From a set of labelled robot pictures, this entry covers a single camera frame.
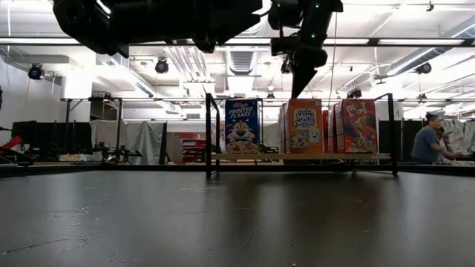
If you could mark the red background storage rack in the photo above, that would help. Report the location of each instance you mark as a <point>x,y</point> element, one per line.
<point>191,142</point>

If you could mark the grey ceiling duct pipe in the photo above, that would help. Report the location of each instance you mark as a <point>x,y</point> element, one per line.
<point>408,61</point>

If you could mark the patterned background cloth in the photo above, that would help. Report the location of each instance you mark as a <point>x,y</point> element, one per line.
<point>462,137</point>

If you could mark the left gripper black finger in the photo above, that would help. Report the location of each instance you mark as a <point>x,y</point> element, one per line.
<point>246,13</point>

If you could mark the grey background cover cloth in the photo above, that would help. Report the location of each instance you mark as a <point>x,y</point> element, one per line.
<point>144,137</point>

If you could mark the black background robot equipment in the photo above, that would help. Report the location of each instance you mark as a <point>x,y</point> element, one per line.
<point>111,152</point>

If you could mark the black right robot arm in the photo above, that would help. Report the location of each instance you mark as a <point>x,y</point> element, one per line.
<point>319,22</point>

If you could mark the orange Mini Wheats cereal box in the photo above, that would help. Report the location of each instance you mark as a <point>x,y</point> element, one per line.
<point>304,130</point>

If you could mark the black ceiling-hung camera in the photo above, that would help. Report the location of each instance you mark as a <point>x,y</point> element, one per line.
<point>285,67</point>
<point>162,66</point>
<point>354,93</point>
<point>36,71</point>
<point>424,68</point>

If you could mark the black background metal stand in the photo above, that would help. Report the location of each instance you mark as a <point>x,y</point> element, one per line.
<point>119,130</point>

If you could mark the black overhead frame bar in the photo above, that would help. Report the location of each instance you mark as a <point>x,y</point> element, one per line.
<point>408,41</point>

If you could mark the black background partition panel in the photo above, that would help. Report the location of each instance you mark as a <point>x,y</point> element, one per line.
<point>52,137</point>
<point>402,141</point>

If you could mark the red background object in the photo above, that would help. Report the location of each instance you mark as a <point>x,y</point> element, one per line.
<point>11,144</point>

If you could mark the black metal shelf frame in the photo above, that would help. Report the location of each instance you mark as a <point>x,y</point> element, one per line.
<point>208,141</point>

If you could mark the blue Frosted Flakes cereal box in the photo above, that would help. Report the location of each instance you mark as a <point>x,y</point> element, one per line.
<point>242,130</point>

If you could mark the white ceiling box unit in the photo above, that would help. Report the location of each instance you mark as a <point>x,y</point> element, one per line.
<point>76,85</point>

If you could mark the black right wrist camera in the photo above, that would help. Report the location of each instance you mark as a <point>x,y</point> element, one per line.
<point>284,45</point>

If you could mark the black background robot arm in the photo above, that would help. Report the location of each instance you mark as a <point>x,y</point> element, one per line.
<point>18,157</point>

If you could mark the ceiling air vent grille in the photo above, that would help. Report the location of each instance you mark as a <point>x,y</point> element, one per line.
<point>241,61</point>

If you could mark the light wooden shelf board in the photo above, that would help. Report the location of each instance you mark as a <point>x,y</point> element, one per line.
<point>274,156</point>

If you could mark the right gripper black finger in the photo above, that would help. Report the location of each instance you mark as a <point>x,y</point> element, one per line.
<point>301,79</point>

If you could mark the white background cover cloth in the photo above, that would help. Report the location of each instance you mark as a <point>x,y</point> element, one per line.
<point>269,133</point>

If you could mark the red Froot Loops cereal box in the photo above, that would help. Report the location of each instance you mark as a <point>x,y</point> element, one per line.
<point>358,130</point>
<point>332,130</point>
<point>326,133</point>

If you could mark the person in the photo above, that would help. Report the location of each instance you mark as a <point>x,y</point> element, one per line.
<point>423,144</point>
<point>441,132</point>

